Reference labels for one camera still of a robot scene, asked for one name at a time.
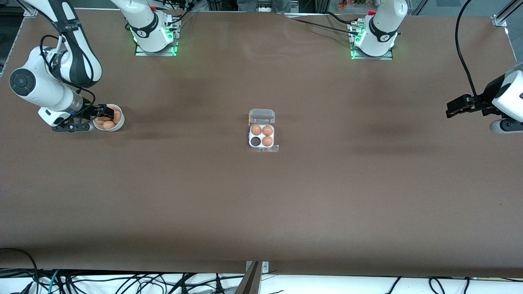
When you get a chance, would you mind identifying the dark metal bar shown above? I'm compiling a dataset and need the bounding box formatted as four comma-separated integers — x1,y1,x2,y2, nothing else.
235,261,262,294

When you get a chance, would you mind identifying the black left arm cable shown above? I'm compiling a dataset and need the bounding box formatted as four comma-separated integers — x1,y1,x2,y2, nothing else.
455,0,481,102

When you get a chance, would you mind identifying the small white bowl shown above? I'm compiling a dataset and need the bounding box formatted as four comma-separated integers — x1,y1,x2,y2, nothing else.
93,104,125,132

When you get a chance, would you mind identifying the small metal bracket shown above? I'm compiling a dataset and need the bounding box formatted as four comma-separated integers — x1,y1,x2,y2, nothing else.
245,261,269,275

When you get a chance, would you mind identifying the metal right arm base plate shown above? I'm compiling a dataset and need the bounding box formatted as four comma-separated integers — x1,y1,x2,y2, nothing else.
135,18,179,57

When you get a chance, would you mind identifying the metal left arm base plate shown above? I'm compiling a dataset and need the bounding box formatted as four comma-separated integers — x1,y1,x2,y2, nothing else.
351,20,394,61

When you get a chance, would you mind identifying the orange object pile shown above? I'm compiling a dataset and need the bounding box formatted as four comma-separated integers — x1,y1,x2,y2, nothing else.
337,0,369,11

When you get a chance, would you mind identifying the teal cable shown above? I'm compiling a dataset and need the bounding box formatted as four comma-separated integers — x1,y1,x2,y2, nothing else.
48,269,61,294

